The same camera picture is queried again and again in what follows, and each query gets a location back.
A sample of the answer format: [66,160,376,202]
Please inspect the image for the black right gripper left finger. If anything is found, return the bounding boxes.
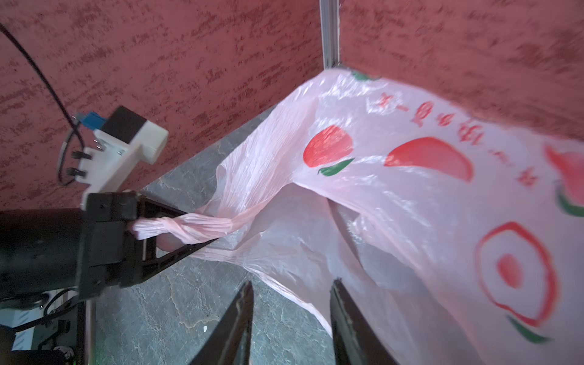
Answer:
[190,281,254,365]

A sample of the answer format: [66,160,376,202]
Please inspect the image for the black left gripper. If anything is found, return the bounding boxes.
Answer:
[1,192,216,301]

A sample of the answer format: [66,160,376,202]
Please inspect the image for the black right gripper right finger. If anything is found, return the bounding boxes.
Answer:
[330,279,398,365]

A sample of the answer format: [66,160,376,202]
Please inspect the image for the pink translucent plastic bag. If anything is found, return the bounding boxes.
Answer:
[132,70,583,364]

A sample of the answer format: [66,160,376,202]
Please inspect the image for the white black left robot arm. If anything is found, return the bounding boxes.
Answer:
[1,192,201,364]

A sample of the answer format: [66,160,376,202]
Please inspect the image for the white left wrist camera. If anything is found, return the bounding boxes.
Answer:
[73,106,169,201]

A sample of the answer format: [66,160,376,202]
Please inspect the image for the aluminium left corner post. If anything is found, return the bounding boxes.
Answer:
[319,0,341,69]

